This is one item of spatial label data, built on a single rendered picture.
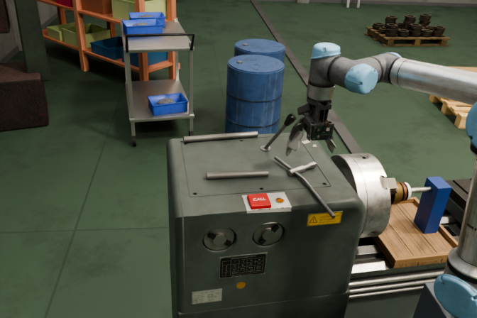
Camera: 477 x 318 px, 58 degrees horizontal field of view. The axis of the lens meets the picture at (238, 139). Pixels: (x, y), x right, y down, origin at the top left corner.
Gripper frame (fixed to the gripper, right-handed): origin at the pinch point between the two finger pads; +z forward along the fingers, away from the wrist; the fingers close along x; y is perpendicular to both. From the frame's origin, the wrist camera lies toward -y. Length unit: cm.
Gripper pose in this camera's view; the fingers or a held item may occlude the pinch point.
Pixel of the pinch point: (308, 153)
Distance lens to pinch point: 138.2
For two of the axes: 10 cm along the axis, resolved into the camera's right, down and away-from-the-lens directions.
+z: -0.4, 8.8, 4.7
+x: 9.8, -0.5, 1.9
